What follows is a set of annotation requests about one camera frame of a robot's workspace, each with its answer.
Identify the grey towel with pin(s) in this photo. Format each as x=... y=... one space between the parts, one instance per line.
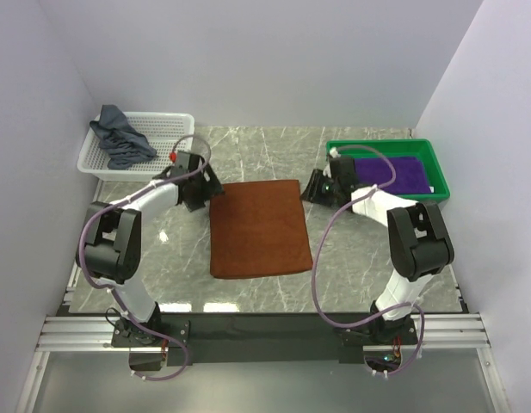
x=124 y=146

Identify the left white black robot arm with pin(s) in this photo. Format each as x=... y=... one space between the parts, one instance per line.
x=110 y=246

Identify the purple towel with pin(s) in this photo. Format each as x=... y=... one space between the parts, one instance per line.
x=410 y=179

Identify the white plastic basket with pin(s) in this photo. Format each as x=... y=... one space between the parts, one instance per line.
x=162 y=130

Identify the black base beam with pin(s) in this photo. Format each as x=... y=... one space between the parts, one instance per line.
x=217 y=337

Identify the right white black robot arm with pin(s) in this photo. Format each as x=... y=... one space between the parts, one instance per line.
x=419 y=243

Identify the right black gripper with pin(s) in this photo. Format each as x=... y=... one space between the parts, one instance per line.
x=312 y=191

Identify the orange brown towel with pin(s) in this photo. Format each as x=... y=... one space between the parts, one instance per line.
x=258 y=229

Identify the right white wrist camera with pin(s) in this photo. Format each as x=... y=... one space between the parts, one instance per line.
x=333 y=154

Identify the green plastic tray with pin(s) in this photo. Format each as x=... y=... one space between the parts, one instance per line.
x=419 y=148

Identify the aluminium frame rail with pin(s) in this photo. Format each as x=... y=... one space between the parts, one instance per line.
x=94 y=334

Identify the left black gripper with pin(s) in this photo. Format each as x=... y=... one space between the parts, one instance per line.
x=213 y=187

